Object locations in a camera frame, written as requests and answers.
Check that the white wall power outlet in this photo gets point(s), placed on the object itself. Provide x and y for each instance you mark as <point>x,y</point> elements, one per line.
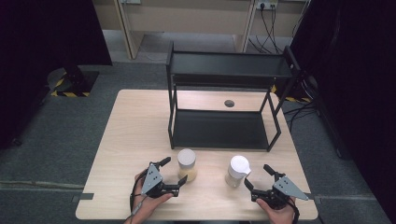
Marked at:
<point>267,4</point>

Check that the black curtain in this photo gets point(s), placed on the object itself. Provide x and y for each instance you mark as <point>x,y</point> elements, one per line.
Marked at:
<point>46,46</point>
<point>351,77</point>

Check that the glass seasoning jar orange flap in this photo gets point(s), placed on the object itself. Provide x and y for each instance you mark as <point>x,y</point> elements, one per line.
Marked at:
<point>186,161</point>

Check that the person's right hand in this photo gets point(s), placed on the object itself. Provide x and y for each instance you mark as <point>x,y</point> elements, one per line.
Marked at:
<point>281,214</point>

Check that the grey tape piece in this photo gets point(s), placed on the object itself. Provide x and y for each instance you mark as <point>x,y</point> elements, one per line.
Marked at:
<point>85,196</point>

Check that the black metal two-tier shelf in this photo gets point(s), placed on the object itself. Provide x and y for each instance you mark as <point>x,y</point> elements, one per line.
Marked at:
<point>218,129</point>

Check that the stand base with hazard stripes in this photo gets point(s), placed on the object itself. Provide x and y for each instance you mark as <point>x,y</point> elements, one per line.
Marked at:
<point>73,82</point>

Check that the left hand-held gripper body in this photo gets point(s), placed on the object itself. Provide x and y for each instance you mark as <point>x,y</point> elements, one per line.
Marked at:
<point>152,180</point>

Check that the person's left hand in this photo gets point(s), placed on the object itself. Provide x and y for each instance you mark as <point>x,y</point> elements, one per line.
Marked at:
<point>146,205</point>

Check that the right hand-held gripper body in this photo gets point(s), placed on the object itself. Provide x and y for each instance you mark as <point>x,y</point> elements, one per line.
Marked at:
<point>286,188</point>

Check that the grey table grommet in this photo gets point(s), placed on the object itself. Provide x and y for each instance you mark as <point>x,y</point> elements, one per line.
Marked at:
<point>229,103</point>

